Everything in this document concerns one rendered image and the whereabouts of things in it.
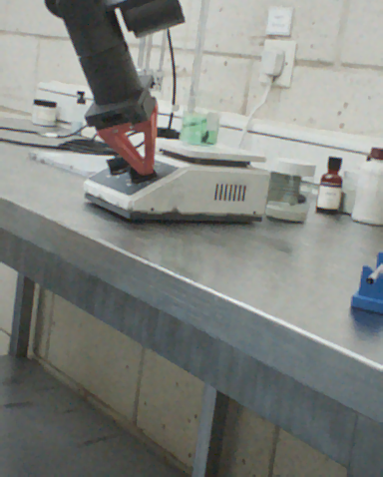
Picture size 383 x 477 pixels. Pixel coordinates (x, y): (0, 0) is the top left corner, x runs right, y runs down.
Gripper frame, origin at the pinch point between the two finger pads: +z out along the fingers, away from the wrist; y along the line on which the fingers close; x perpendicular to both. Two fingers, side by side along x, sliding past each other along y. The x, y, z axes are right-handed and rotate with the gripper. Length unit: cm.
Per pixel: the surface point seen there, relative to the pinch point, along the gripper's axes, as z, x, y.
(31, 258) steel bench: 6.8, 16.9, -3.3
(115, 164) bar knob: 0.2, 4.8, 3.9
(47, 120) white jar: 20, 52, 104
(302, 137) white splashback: 21, -14, 51
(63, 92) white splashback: 16, 48, 112
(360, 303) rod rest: 6.0, -22.0, -28.4
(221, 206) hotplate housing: 8.2, -6.9, 1.7
